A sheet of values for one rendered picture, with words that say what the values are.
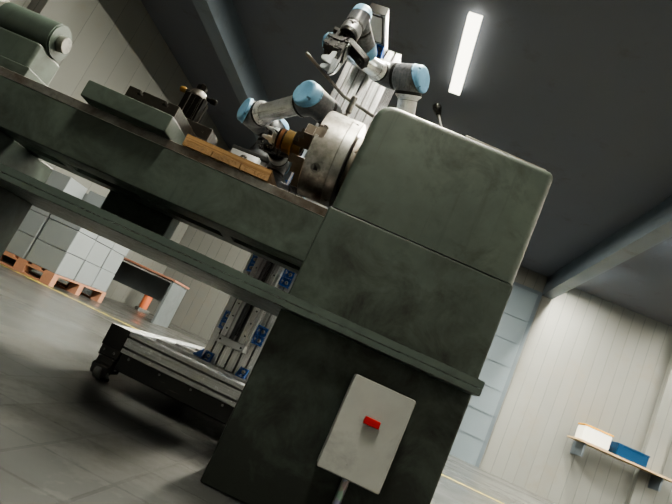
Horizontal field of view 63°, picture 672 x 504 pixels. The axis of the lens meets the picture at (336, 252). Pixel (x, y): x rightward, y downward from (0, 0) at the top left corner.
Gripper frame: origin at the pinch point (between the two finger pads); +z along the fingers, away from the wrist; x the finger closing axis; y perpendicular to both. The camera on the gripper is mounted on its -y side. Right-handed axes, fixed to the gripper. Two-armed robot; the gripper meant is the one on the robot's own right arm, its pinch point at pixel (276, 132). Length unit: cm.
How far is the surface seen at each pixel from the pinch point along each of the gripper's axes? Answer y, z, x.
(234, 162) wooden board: 3.3, 14.8, -20.5
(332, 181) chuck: -26.4, 7.6, -11.3
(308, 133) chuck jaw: -12.8, 10.3, -0.2
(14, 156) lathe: 80, -2, -45
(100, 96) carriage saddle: 49, 21, -19
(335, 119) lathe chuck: -18.7, 9.5, 8.3
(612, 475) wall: -548, -817, -26
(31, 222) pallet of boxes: 324, -409, -52
